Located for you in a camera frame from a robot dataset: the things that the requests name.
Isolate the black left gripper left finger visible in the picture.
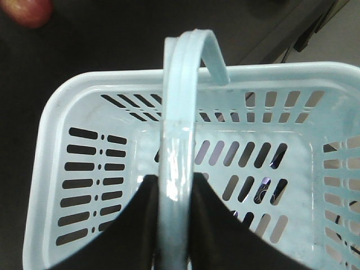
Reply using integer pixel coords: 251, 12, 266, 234
56, 175, 158, 269

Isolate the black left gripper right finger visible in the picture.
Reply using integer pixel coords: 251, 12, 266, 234
188, 173, 304, 269

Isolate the light blue plastic basket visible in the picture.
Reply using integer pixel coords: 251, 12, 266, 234
22, 30, 359, 269

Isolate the red apple back left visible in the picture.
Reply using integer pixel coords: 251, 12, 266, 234
1, 0, 54, 29

